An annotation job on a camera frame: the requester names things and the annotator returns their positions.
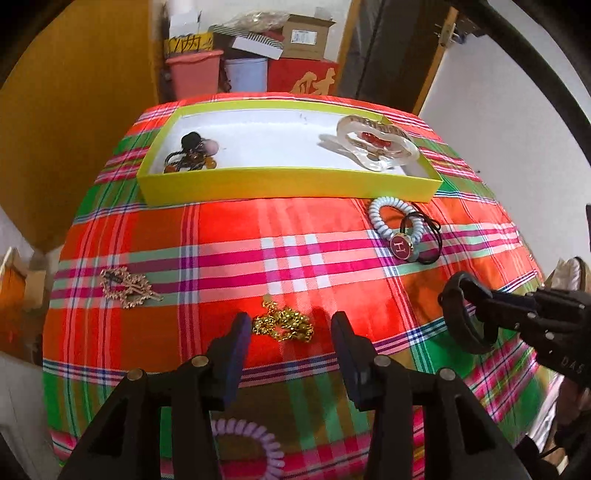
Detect yellow shallow box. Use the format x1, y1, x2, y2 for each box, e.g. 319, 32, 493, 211
137, 100, 444, 206

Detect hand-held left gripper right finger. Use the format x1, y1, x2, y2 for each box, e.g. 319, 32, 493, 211
331, 311, 533, 480

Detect striped white box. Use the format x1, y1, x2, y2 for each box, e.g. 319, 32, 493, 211
231, 32, 284, 60

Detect plaid tablecloth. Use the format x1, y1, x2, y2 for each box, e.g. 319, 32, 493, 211
41, 92, 548, 480

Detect rose gold hair clip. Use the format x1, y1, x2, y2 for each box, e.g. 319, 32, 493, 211
99, 267, 164, 309

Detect brown cardboard box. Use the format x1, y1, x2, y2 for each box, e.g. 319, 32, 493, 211
281, 14, 335, 61

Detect clear large claw clip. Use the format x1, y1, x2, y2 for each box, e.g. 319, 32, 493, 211
318, 114, 421, 172

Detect white paper boxes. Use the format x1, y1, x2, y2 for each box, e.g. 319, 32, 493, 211
167, 0, 204, 40

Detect clear plastic bag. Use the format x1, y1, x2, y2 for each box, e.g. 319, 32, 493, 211
222, 11, 284, 33

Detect pink plastic bin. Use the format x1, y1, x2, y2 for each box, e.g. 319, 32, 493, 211
165, 50, 225, 99

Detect gold chain hair clip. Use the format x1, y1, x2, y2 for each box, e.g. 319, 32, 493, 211
252, 295, 315, 343

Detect brown bead hair tie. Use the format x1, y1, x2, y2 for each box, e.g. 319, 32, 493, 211
163, 150, 218, 175

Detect wooden wardrobe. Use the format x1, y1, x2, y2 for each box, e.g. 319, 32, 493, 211
0, 0, 162, 252

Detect metal door latch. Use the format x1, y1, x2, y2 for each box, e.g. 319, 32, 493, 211
436, 21, 462, 44

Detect lilac spiral hair tie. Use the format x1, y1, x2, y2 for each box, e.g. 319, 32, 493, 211
211, 418, 284, 480

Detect wooden door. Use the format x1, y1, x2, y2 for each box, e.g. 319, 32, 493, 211
413, 7, 460, 116

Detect red gift box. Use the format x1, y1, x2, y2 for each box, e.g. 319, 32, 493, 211
268, 58, 340, 97

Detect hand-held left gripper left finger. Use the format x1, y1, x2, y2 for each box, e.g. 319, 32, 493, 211
58, 312, 252, 480

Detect yellow and black tin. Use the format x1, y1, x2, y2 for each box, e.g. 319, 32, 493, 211
164, 33, 214, 55

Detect red bead hair clip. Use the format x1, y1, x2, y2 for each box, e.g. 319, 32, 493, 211
358, 130, 393, 153

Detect pale blue bucket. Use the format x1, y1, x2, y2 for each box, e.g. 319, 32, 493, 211
224, 56, 269, 93

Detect white spiral hair tie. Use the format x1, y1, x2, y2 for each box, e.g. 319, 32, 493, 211
368, 196, 423, 245

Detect black pompom hair tie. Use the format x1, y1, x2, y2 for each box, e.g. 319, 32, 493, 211
179, 131, 222, 158

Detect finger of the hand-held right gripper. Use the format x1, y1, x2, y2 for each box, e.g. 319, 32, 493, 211
462, 279, 539, 310
475, 307, 555, 337

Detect black elastic with round charm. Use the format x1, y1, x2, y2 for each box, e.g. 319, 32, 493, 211
390, 210, 443, 266

